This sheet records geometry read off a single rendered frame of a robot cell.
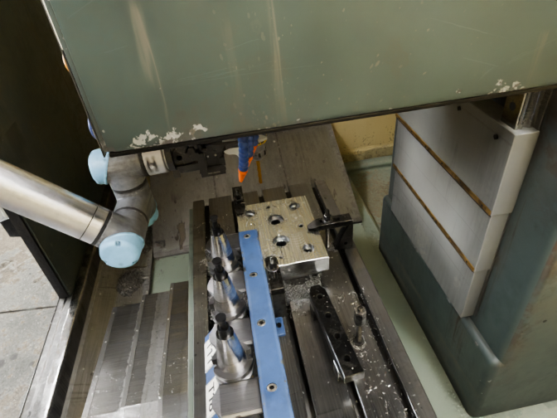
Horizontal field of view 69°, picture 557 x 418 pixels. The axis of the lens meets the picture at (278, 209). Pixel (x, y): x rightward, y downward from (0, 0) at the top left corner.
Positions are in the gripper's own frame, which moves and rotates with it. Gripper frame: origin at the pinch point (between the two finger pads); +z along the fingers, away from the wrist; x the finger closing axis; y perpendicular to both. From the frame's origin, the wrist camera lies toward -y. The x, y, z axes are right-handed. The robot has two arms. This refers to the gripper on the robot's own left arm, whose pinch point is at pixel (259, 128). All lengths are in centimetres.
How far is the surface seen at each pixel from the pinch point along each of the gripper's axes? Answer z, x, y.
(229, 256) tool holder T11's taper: -10.5, 22.2, 13.7
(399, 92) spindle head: 16.0, 32.5, -17.8
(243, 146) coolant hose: -4.2, 20.1, -7.6
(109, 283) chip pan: -62, -36, 70
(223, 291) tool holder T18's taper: -11.7, 33.2, 10.6
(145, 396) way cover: -41, 18, 61
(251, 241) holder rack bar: -5.9, 17.5, 15.2
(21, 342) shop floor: -137, -72, 135
